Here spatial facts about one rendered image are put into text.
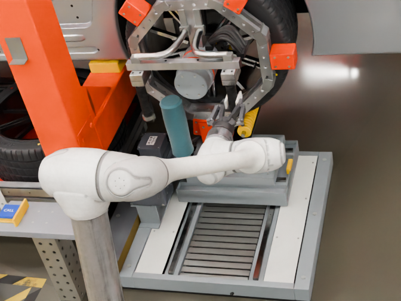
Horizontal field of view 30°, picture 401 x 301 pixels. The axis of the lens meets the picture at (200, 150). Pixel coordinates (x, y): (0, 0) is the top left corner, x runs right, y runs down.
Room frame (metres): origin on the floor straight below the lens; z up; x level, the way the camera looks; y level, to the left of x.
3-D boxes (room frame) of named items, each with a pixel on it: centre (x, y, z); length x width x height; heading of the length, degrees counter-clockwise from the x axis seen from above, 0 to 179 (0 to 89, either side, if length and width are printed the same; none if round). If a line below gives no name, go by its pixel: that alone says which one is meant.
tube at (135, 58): (2.39, 0.05, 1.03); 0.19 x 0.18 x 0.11; 158
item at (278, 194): (2.62, -0.15, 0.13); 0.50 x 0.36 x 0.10; 68
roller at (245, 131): (2.51, -0.23, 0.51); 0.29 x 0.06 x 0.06; 158
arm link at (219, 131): (1.97, -0.07, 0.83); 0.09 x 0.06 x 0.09; 68
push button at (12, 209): (2.29, 0.79, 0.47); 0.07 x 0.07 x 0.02; 68
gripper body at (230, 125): (2.04, -0.10, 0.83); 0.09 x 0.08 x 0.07; 158
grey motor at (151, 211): (2.59, 0.20, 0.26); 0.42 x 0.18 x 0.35; 158
